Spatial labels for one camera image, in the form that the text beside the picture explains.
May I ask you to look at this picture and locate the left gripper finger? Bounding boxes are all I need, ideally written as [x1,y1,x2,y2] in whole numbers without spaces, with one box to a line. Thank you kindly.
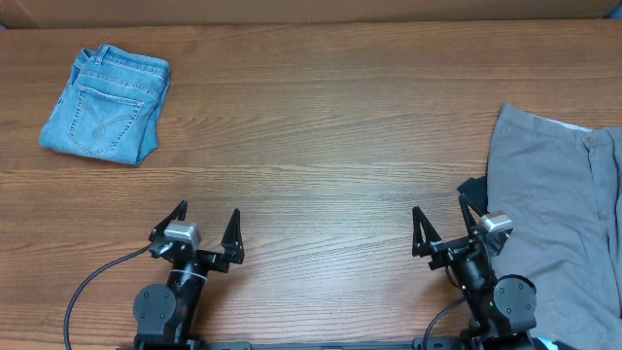
[149,200,188,239]
[221,209,245,264]

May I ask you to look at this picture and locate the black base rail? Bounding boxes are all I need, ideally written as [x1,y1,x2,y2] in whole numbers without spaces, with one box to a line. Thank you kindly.
[120,337,465,350]

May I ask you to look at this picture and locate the light blue garment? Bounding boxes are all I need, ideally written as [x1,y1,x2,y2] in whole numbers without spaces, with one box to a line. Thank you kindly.
[533,337,559,350]

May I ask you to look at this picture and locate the folded blue denim jeans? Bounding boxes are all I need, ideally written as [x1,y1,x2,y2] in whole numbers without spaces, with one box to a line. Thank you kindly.
[39,45,170,165]

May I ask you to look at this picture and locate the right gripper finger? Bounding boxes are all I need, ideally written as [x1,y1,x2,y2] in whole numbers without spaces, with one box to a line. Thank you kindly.
[412,206,442,258]
[458,193,487,233]

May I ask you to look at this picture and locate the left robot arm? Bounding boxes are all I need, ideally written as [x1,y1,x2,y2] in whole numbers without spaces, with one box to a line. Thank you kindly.
[133,201,245,349]

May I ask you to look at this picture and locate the black garment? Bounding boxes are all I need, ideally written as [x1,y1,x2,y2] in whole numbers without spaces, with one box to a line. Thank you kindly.
[457,176,488,216]

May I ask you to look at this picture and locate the grey cotton shorts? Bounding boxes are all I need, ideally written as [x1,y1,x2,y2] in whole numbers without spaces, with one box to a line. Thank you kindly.
[487,105,621,349]

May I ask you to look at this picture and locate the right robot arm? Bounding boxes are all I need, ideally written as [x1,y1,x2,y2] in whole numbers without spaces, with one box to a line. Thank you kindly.
[412,193,536,349]

